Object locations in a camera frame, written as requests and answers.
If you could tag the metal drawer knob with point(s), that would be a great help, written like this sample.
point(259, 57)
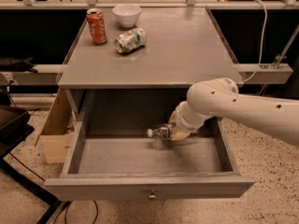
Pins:
point(152, 196)

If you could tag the orange soda can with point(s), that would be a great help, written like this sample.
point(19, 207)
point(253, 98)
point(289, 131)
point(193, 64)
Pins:
point(96, 23)

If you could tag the open grey top drawer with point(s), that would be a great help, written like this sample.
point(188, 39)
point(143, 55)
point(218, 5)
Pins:
point(200, 167)

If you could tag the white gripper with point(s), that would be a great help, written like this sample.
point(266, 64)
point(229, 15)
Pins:
point(181, 119)

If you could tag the grey cabinet with top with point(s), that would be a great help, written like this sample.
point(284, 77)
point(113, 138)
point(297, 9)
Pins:
point(140, 89)

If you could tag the crushed green white can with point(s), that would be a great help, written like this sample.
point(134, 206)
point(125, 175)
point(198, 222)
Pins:
point(130, 40)

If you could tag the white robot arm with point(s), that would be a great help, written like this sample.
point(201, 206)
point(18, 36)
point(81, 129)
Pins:
point(219, 97)

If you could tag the cardboard box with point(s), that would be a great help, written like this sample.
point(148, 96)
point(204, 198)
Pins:
point(56, 134)

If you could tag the black chair frame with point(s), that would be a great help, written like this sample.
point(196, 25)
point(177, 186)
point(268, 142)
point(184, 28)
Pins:
point(21, 201)

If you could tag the clear plastic water bottle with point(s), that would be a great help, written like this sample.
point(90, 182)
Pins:
point(163, 131)

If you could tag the white bowl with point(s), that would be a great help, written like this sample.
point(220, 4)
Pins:
point(127, 15)

